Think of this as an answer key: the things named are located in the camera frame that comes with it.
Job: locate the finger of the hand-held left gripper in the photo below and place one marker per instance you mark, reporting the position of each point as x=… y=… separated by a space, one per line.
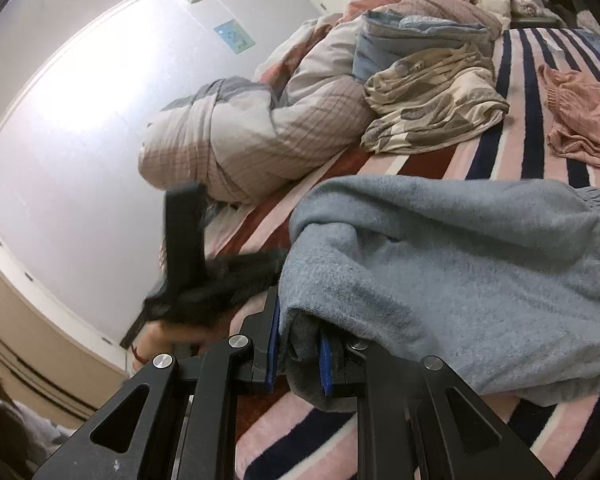
x=245 y=280

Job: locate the dark stool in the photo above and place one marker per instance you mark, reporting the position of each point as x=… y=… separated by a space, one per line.
x=535 y=21

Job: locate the person's left hand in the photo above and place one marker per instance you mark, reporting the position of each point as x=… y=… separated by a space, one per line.
x=180 y=337

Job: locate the pink grey plaid quilt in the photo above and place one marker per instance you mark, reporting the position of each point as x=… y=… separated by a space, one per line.
x=220 y=135

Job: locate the beige leaf-print garment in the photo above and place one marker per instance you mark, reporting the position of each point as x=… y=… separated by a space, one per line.
x=430 y=105

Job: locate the light blue denim garment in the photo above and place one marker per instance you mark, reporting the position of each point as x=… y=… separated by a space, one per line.
x=395 y=30

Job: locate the blue-grey pants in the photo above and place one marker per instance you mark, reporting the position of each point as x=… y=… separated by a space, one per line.
x=455 y=285

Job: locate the pink plaid pants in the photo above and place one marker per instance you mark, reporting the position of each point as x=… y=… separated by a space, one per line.
x=585 y=120

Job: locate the small blue wall poster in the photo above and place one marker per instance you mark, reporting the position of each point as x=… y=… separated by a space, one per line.
x=234 y=36

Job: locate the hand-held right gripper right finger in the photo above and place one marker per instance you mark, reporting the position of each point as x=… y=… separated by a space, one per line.
x=325 y=365

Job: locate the person's grey clothing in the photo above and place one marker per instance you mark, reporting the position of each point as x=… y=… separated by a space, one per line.
x=42 y=432

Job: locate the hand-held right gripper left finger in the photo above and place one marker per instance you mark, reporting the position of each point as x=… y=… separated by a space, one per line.
x=274 y=350

